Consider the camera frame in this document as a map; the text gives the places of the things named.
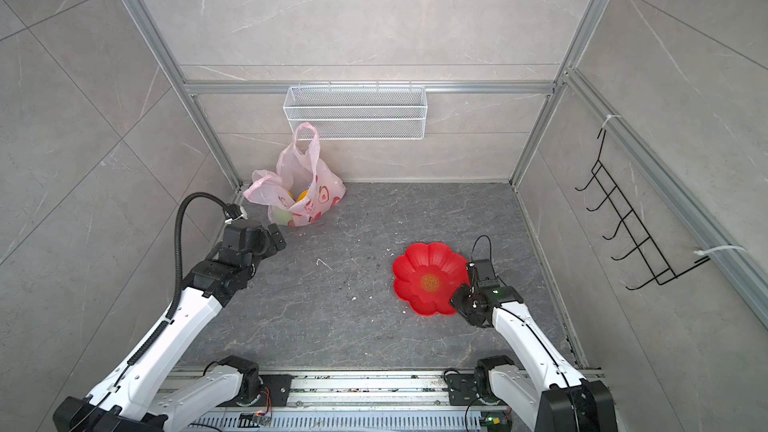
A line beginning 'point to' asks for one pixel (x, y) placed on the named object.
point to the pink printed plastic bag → (298, 168)
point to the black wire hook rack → (629, 219)
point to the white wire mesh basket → (359, 112)
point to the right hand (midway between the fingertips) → (454, 299)
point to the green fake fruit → (282, 217)
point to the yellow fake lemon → (301, 197)
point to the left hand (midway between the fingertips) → (260, 229)
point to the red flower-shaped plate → (427, 277)
